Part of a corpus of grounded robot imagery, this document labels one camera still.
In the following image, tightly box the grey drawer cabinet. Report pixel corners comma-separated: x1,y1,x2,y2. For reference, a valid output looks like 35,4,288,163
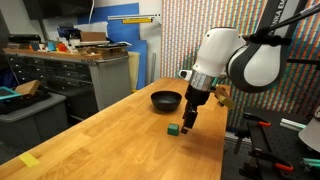
4,53,133,122

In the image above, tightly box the white lamp shade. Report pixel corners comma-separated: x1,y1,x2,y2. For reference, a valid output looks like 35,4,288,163
297,105,320,153

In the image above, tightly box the yellow sticky note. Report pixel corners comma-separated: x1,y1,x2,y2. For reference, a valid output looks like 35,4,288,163
18,152,41,168

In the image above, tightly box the orange container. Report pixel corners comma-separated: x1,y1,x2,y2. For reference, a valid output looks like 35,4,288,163
55,42,68,53

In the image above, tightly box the teal tray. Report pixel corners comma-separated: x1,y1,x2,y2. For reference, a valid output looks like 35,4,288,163
0,86,23,102

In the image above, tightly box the white rail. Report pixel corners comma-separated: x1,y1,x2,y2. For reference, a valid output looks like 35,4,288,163
106,13,162,21

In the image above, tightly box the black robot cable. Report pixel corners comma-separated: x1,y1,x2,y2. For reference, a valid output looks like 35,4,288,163
248,3,320,47

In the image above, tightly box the flat brown cardboard box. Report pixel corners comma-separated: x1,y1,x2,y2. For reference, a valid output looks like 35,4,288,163
79,31,108,43

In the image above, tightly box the dark monitor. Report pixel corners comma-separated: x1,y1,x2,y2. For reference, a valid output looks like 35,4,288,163
22,0,95,21

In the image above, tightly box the small brown cardboard box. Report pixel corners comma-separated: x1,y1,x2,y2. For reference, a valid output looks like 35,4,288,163
14,79,42,97

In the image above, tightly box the teal clamp handle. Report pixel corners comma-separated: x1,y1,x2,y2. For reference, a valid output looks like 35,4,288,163
301,157,320,170

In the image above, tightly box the black clamp orange handle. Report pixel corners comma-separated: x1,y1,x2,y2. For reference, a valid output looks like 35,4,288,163
250,148,295,173
242,112,272,128

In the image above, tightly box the black horizontal mount rod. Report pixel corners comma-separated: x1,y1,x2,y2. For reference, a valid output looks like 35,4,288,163
285,57,320,70

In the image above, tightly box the green cube block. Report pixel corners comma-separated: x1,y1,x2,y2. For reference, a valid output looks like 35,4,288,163
166,122,180,137

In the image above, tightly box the black device box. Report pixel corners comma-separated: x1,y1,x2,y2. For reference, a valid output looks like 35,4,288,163
7,33,43,44

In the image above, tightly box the teal cup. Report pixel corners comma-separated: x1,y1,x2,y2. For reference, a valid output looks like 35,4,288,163
46,40,57,52

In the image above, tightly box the beige foam panel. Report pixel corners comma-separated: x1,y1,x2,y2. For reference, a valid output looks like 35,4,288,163
127,51,141,92

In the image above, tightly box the black case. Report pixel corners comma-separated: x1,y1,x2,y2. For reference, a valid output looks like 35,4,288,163
0,89,52,116

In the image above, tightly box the blue board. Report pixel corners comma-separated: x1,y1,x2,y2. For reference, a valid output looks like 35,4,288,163
77,2,148,91

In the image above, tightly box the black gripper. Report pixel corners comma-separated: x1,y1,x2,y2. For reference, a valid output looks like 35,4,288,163
180,84,212,135

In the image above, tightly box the yellowish wrist camera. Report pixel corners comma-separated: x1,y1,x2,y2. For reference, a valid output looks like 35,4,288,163
214,85,236,111

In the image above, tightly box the black bowl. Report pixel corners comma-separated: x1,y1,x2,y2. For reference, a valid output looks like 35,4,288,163
150,90,183,113

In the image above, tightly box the yellow spirit level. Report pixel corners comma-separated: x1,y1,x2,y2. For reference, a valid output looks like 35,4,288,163
121,17,154,25

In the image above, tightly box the grey storage bin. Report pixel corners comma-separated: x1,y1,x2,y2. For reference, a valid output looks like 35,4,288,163
0,92,70,149

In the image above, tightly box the wooden workbench top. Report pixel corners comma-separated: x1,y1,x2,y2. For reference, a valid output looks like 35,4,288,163
3,47,103,62

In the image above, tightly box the aluminium extrusion bar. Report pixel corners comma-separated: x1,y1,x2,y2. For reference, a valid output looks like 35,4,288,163
279,118,307,132

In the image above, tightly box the white hanging cable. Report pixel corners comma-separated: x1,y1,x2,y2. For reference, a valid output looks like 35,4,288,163
87,0,96,25

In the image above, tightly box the black perforated breadboard table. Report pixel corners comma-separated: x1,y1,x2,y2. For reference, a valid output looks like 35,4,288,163
233,106,320,180

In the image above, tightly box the multicolour striped backdrop panel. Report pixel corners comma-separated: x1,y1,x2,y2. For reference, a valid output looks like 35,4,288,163
160,0,320,129

